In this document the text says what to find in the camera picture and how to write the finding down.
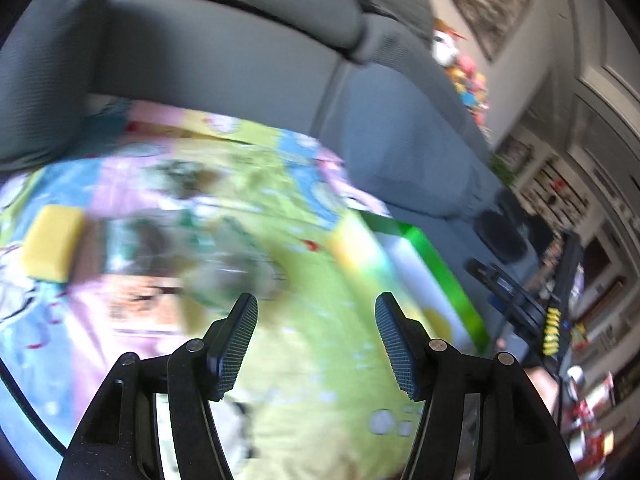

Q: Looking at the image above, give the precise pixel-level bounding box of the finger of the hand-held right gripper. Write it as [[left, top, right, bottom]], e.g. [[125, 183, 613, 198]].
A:
[[464, 257, 546, 341]]

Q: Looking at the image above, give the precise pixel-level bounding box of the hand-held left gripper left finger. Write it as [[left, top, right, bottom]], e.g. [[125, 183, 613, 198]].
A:
[[56, 291, 259, 480]]

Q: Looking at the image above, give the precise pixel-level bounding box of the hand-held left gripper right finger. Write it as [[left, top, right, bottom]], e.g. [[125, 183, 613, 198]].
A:
[[374, 291, 581, 480]]

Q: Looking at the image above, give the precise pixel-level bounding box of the white pouch with green print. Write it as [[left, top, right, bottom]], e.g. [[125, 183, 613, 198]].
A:
[[180, 240, 291, 306]]

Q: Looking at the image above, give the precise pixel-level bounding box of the person's right forearm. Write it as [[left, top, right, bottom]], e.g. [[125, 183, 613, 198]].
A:
[[522, 367, 563, 416]]

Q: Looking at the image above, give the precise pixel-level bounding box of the black round object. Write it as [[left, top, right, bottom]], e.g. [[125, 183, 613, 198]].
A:
[[474, 209, 528, 263]]

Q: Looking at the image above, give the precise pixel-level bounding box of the colourful cartoon printed blanket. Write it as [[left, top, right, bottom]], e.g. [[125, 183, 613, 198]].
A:
[[0, 100, 496, 480]]

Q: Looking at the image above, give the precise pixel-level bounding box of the green and white box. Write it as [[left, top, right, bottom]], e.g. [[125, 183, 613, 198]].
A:
[[360, 210, 491, 356]]

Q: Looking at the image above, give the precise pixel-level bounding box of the grey sofa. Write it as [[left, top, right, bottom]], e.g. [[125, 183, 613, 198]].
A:
[[0, 0, 541, 271]]

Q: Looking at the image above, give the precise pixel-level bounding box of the pile of colourful plush toys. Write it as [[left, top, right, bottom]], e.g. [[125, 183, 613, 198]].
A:
[[447, 57, 493, 131]]

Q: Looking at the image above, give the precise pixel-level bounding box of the yellow sponge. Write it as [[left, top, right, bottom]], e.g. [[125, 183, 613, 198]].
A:
[[22, 205, 86, 283]]

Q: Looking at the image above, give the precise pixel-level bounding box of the white plush toy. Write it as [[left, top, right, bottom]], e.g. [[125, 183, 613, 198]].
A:
[[431, 19, 468, 66]]

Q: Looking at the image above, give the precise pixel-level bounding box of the grey sofa cushion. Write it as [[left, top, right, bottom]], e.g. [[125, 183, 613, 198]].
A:
[[0, 0, 108, 173]]

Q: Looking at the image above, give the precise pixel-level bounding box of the wall shelf with small items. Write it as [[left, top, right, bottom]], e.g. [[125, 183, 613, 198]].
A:
[[495, 125, 601, 251]]

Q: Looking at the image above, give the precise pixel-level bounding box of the black cable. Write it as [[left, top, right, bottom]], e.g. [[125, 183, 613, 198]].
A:
[[0, 352, 68, 456]]

